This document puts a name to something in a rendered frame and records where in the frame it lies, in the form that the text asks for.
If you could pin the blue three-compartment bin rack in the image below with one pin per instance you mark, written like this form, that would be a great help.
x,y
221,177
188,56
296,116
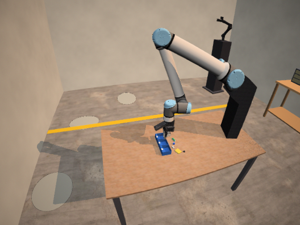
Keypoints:
x,y
163,144

